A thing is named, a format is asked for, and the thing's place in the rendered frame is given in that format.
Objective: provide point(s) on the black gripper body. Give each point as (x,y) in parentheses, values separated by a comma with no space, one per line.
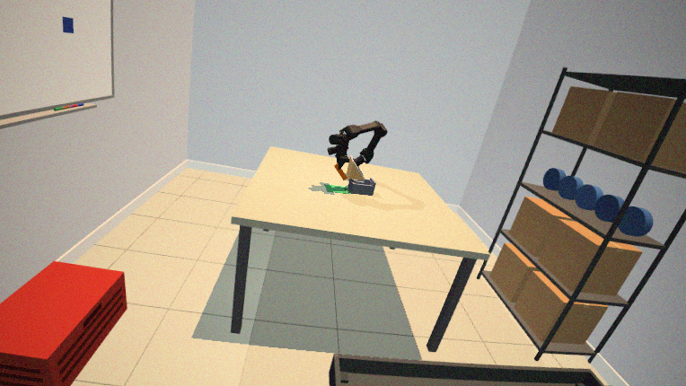
(342,153)

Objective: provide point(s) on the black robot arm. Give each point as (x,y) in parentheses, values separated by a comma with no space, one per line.
(353,131)

